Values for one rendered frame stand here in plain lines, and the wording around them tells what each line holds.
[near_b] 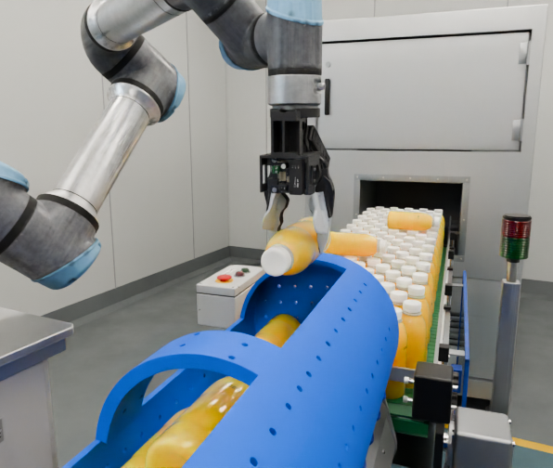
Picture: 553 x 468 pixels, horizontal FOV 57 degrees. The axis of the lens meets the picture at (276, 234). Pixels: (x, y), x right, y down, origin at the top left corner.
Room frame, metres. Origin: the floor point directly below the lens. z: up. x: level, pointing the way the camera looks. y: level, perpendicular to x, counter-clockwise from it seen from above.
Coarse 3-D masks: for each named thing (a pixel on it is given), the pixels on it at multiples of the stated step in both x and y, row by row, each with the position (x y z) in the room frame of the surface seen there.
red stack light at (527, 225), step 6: (504, 222) 1.17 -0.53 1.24; (510, 222) 1.15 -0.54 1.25; (516, 222) 1.15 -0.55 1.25; (522, 222) 1.14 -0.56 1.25; (528, 222) 1.15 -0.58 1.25; (504, 228) 1.17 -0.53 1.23; (510, 228) 1.15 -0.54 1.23; (516, 228) 1.15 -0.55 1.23; (522, 228) 1.14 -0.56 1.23; (528, 228) 1.15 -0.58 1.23; (504, 234) 1.17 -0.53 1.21; (510, 234) 1.15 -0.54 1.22; (516, 234) 1.15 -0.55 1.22; (522, 234) 1.14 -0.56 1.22; (528, 234) 1.15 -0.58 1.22
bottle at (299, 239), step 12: (312, 216) 0.83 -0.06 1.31; (288, 228) 0.72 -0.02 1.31; (300, 228) 0.73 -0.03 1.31; (312, 228) 0.76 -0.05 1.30; (276, 240) 0.69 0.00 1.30; (288, 240) 0.69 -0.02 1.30; (300, 240) 0.70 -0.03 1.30; (312, 240) 0.73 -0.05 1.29; (300, 252) 0.69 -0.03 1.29; (312, 252) 0.71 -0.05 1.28; (324, 252) 0.81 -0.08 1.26; (300, 264) 0.69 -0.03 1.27
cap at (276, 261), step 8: (272, 248) 0.66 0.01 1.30; (280, 248) 0.67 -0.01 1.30; (264, 256) 0.66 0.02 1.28; (272, 256) 0.66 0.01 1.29; (280, 256) 0.66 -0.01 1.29; (288, 256) 0.66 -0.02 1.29; (264, 264) 0.66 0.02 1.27; (272, 264) 0.66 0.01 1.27; (280, 264) 0.66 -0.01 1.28; (288, 264) 0.66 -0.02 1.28; (272, 272) 0.66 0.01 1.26; (280, 272) 0.66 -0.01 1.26
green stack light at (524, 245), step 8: (504, 240) 1.17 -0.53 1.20; (512, 240) 1.15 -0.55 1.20; (520, 240) 1.14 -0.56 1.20; (528, 240) 1.15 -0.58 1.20; (504, 248) 1.16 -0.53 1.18; (512, 248) 1.15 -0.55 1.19; (520, 248) 1.14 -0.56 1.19; (528, 248) 1.16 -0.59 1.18; (504, 256) 1.16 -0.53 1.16; (512, 256) 1.15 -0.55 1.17; (520, 256) 1.15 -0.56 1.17; (528, 256) 1.16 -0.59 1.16
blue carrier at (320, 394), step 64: (320, 256) 0.87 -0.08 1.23; (256, 320) 0.94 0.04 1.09; (320, 320) 0.61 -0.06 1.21; (384, 320) 0.77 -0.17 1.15; (128, 384) 0.50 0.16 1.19; (192, 384) 0.71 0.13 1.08; (256, 384) 0.43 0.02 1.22; (320, 384) 0.49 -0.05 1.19; (384, 384) 0.68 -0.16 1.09; (128, 448) 0.56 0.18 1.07; (256, 448) 0.36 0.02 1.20; (320, 448) 0.41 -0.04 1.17
